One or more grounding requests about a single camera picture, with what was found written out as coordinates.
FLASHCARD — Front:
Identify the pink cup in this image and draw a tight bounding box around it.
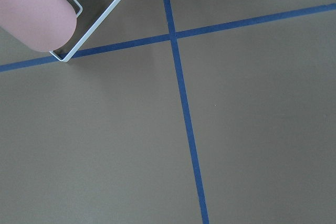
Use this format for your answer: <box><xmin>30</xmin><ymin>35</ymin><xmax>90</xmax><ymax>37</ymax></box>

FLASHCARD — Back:
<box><xmin>1</xmin><ymin>0</ymin><xmax>77</xmax><ymax>52</ymax></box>

